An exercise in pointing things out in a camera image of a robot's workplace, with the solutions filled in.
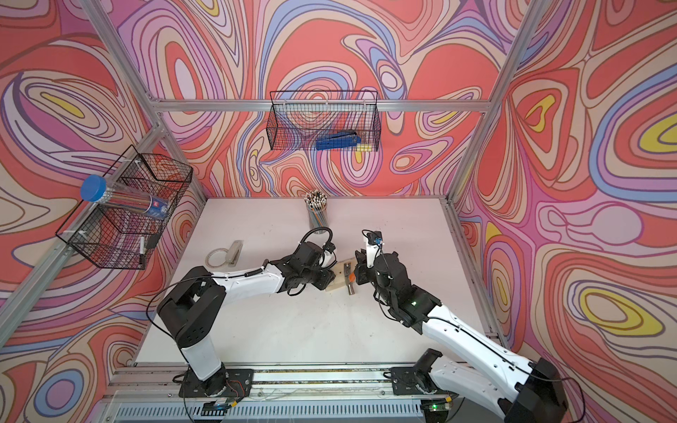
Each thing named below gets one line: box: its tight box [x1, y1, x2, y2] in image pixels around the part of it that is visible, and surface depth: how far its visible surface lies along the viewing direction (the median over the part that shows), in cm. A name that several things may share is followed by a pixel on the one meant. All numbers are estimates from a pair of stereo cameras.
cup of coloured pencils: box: [304, 189, 328, 235], surface depth 98 cm
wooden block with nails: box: [325, 257, 358, 292], surface depth 92 cm
